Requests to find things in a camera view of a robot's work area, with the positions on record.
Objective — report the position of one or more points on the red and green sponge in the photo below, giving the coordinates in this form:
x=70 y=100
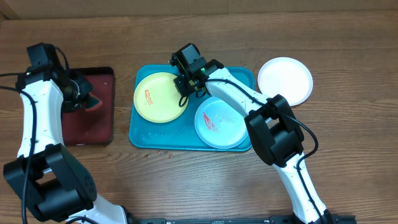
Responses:
x=92 y=103

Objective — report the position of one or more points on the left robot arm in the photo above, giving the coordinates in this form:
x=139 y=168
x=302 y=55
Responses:
x=50 y=182

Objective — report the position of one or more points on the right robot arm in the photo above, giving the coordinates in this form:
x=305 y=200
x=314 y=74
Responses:
x=275 y=134

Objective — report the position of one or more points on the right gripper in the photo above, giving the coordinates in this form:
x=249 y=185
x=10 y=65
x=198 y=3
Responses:
x=183 y=86

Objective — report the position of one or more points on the yellow-green plate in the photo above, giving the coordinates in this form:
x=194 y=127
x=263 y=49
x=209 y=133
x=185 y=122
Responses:
x=156 y=98

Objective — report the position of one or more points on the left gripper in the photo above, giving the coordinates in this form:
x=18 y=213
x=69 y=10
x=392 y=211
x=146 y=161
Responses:
x=87 y=86

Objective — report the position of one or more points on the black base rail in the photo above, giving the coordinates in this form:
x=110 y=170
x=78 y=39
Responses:
x=275 y=219

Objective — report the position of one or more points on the teal plastic tray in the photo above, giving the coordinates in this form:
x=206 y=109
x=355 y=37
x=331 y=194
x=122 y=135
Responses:
x=180 y=133

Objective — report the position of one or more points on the dark red black-rimmed tray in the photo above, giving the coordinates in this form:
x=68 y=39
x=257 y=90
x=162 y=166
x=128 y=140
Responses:
x=92 y=127

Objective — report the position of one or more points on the white plate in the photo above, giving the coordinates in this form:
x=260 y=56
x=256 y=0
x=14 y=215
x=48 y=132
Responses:
x=287 y=77

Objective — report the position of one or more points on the light blue plate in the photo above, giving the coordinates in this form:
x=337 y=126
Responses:
x=219 y=125

